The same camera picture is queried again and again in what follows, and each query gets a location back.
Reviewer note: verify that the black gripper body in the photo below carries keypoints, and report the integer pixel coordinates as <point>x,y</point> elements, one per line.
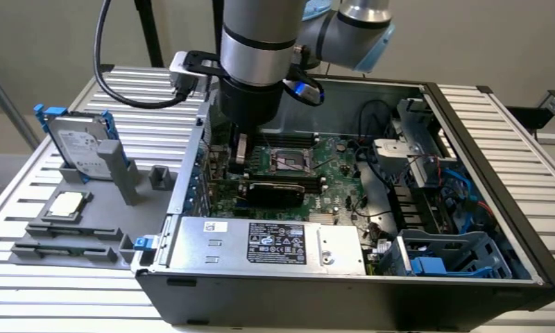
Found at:
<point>250,104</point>

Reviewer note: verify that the black low-profile graphics card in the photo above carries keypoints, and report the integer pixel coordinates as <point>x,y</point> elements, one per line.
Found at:
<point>278,194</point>

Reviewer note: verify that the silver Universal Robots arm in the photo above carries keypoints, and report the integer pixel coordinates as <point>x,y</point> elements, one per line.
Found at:
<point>260,27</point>

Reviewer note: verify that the black RAM slot bank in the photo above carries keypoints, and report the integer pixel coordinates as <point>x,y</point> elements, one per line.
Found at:
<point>292,138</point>
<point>313,183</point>

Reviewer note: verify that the metal CPU socket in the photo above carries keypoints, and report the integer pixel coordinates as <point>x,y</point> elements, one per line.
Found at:
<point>290,160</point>

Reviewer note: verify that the green motherboard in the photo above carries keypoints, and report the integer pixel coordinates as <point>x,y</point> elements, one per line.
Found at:
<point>338,187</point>

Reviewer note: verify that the silver chipset heat sink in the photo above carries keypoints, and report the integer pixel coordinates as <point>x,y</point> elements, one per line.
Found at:
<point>324,218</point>

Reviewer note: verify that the hard drive in blue caddy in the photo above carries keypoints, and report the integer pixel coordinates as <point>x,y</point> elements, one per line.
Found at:
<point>111,128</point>

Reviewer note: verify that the silver power supply unit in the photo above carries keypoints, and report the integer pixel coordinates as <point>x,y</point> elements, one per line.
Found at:
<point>269,249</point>

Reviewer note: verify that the black tripod pole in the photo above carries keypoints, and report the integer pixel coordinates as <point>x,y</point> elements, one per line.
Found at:
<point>149,31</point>

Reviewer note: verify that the blue case latch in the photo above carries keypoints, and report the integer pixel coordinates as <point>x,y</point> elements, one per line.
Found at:
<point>149,242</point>

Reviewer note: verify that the grey plastic parts rack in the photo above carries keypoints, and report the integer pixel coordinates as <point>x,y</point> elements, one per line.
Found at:
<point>115,222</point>

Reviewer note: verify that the silver hard disk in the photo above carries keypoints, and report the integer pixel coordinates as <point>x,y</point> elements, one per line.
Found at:
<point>81,145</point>

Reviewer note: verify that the metal optical drive cage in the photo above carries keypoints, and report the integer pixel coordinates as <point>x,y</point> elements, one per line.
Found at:
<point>421,138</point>

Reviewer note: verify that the silver CPU chip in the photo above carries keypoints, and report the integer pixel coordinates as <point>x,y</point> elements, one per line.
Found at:
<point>69,204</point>

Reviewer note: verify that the black open PC case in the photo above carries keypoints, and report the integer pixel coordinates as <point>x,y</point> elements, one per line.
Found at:
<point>333,298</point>

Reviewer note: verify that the blue disk carrier tray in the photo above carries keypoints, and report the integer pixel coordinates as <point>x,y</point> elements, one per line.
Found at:
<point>428,267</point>

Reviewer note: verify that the grey disk bay cage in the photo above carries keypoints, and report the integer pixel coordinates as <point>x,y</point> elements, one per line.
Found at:
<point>468,249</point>

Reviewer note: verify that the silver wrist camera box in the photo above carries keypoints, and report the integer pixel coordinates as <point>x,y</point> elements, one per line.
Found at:
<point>185,74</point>

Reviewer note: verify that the grey metal frame pole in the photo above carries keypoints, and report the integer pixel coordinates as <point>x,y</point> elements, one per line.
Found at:
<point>5,100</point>

